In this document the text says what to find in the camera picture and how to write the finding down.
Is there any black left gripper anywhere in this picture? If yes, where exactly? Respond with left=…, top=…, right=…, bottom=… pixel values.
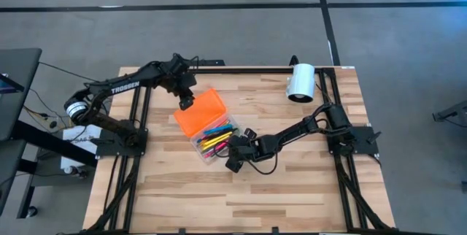
left=166, top=58, right=196, bottom=111

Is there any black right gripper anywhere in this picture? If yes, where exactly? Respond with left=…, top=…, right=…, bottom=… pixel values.
left=225, top=134, right=280, bottom=174

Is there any clear supply box orange lid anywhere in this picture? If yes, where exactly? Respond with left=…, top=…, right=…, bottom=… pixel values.
left=172, top=88, right=244, bottom=166

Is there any pink highlighter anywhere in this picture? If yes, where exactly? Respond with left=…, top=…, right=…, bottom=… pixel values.
left=203, top=141, right=228, bottom=159

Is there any blue pen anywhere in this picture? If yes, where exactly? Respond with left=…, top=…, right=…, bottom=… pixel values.
left=203, top=125, right=234, bottom=136

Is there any white power box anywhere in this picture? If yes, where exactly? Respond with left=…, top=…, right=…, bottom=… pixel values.
left=60, top=124, right=103, bottom=170

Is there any dark grey desk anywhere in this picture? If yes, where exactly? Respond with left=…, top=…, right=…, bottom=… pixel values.
left=0, top=47, right=43, bottom=142

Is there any dark metal stand base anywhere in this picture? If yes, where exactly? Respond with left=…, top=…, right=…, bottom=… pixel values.
left=432, top=99, right=467, bottom=123

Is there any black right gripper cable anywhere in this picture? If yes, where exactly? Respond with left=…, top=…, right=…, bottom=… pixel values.
left=250, top=153, right=279, bottom=176

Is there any black mounting bracket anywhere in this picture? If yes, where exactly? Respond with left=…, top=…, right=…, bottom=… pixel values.
left=189, top=58, right=226, bottom=68

